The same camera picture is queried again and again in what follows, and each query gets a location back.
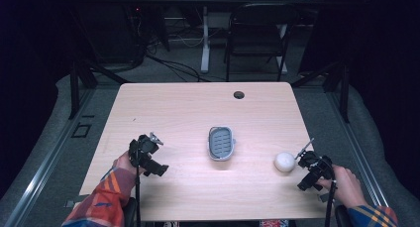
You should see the red patterned cloth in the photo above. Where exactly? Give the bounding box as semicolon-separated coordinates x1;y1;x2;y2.
259;219;290;227

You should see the white desk leg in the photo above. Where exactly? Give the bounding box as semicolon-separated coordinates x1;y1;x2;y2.
199;5;213;74

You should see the black metal stand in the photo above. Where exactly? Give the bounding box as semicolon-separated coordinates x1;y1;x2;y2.
67;57;131;121
290;59;352;124

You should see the grey soap dish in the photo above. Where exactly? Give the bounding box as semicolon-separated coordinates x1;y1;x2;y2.
206;125;238;163

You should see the person's right hand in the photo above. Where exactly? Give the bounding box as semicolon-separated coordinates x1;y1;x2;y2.
317;164;368;209

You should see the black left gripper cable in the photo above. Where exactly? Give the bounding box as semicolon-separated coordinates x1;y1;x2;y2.
134;147;143;227

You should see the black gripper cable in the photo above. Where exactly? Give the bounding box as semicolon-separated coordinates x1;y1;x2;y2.
324;159;339;227
134;147;143;227

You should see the black folding chair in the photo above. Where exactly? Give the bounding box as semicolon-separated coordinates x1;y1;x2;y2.
223;2;302;83

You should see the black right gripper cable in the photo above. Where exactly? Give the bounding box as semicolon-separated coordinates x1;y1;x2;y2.
324;159;339;227

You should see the round white soap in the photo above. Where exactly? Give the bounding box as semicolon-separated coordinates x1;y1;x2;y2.
273;151;297;173

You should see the black floor cable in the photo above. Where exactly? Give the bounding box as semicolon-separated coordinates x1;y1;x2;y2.
145;53;212;83

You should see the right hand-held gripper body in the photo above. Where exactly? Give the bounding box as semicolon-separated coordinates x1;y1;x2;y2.
296;150;335;192

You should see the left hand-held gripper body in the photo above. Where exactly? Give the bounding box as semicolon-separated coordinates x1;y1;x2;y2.
128;134;169;177

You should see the person's left hand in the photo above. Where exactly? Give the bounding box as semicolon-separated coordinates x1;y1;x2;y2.
112;150;147;176

